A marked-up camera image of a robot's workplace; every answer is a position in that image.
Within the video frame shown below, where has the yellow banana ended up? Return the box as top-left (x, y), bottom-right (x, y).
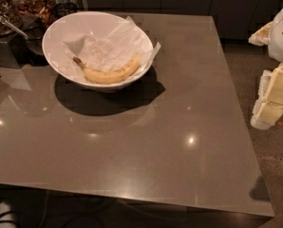
top-left (72, 53), bottom-right (140, 84)

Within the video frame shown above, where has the white ceramic bowl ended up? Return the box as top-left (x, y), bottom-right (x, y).
top-left (42, 11), bottom-right (156, 92)

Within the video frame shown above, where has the white paper liner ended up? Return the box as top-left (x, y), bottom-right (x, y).
top-left (63, 17), bottom-right (160, 78)

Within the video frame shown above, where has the metal spoon handle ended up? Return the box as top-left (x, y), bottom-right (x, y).
top-left (0, 15), bottom-right (28, 40)

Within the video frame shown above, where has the glass jar of snacks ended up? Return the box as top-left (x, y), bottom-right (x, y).
top-left (15, 0), bottom-right (56, 28)

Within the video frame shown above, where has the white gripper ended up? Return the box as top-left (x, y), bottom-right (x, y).
top-left (248, 8), bottom-right (283, 130)

